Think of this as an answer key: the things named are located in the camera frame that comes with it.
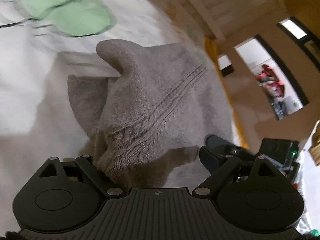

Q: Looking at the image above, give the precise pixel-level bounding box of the white jellyfish print duvet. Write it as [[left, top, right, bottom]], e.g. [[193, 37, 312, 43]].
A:
[[1, 0, 245, 232]]

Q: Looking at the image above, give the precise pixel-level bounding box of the grey knitted sweater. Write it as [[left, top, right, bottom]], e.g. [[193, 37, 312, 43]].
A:
[[68, 40, 232, 190]]

